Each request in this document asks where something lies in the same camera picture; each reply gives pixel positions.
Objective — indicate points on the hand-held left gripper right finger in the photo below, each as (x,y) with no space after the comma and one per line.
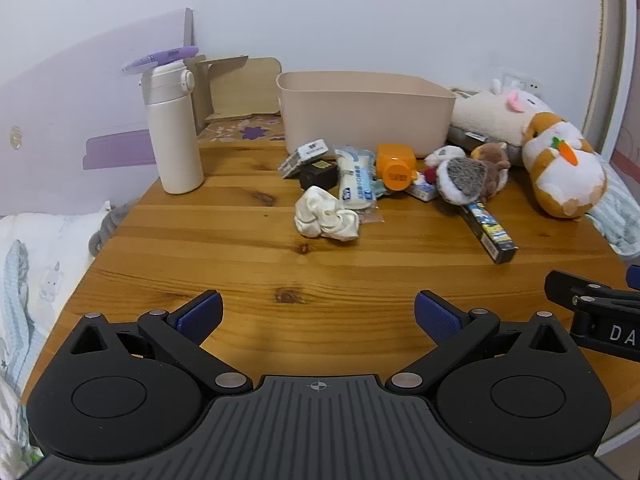
(440,320)

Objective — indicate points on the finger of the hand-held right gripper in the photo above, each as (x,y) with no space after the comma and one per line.
(570,287)
(634,277)

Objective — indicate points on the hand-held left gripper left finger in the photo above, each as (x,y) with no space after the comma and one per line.
(200,317)

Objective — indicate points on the small white and red plush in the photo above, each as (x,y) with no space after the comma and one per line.
(445,155)

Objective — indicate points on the white tissue packet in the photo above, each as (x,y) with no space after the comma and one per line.
(356,177)

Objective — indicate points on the small striped box white label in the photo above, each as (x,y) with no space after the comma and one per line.
(302,157)

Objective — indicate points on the beige plastic container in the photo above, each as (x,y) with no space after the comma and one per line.
(360,120)

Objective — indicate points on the light blue blanket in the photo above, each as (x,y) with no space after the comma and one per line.
(620,210)

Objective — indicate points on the long dark printed box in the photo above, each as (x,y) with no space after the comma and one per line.
(490,230)

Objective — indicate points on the orange hamster plush with carrot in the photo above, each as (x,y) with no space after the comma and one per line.
(565,170)

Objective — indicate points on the pink cardboard box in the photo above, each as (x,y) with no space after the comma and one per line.
(627,155)

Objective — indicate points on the small clear plastic bag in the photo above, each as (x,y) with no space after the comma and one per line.
(371,216)

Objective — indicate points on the grey cloth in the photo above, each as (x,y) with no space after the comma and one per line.
(107,227)

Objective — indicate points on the small white and blue box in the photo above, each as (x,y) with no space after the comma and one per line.
(422,191)

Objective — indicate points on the grey hedgehog plush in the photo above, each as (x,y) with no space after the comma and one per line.
(462,177)

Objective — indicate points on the small brown plush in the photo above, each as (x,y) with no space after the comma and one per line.
(495,160)

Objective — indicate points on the white satin scrunchie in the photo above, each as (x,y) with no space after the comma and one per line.
(320,215)

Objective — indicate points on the orange bottle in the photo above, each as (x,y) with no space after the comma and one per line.
(396,165)

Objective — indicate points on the white printed bedding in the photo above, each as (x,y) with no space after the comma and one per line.
(35,280)

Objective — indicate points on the white insulated bottle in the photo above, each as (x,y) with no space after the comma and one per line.
(172,140)

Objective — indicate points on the small black box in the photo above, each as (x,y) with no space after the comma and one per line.
(317,175)

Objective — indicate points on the floral patterned cloth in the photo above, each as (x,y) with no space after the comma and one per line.
(240,132)

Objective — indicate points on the white cow plush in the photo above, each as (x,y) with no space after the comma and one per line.
(490,115)

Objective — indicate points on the purple pen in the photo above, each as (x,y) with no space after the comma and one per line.
(165,55)

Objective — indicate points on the white wall socket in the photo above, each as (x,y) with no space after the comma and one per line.
(525,84)

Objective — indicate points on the wooden frame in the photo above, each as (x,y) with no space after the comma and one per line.
(607,50)

